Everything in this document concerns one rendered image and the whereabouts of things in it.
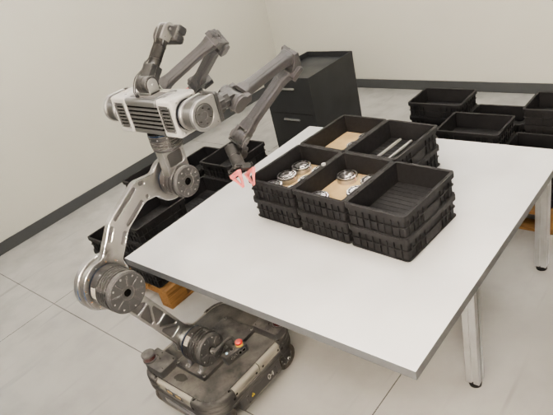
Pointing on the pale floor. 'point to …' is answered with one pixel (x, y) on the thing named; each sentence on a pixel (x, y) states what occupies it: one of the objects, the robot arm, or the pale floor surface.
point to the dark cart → (316, 94)
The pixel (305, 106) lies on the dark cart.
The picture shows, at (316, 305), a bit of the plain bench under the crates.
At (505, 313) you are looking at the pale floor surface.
